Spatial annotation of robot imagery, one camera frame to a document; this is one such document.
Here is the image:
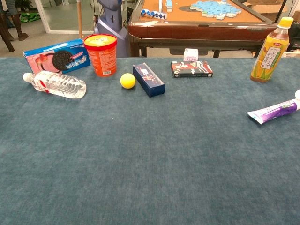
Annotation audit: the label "small white tissue pack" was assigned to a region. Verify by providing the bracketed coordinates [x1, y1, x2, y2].
[183, 48, 199, 62]

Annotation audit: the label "green bag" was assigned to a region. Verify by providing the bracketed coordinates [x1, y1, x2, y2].
[20, 13, 41, 23]

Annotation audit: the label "purple white tube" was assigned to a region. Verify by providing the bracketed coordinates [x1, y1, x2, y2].
[247, 89, 300, 125]

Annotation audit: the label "amber tea bottle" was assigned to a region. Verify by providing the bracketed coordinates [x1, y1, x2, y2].
[250, 16, 294, 84]

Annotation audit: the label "blue mahjong tile pile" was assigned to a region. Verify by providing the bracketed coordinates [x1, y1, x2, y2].
[189, 0, 242, 20]

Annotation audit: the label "yellow ball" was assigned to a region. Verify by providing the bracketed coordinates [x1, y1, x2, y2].
[120, 73, 136, 90]

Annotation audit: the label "cardboard box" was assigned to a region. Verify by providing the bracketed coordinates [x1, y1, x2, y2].
[243, 0, 288, 17]

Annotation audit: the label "blue felt table cloth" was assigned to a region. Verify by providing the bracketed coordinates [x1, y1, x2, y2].
[0, 57, 300, 225]

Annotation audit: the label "brown wooden mahjong table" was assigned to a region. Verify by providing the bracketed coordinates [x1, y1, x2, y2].
[127, 0, 291, 58]

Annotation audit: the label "black red flat box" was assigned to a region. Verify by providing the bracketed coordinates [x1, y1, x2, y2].
[171, 60, 213, 78]

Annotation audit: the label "dark blue long box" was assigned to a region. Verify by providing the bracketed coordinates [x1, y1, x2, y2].
[132, 62, 166, 98]

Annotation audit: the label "white basket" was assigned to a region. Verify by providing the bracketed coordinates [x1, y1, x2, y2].
[281, 51, 300, 59]

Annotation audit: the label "clear plastic water bottle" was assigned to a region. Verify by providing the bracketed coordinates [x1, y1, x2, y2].
[22, 70, 87, 99]

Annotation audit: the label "blue Oreo cookie box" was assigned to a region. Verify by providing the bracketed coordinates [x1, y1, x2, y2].
[23, 38, 91, 75]

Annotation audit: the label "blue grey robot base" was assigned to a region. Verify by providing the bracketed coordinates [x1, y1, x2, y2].
[93, 0, 129, 58]

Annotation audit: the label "person legs in dark trousers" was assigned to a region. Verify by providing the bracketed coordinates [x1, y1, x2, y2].
[0, 0, 29, 53]

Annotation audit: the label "blue white snake puzzle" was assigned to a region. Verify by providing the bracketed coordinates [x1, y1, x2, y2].
[140, 8, 167, 21]

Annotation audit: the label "wooden pole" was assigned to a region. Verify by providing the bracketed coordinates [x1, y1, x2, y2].
[76, 0, 83, 40]

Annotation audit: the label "orange tub with red rim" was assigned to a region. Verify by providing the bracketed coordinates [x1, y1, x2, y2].
[83, 34, 118, 77]

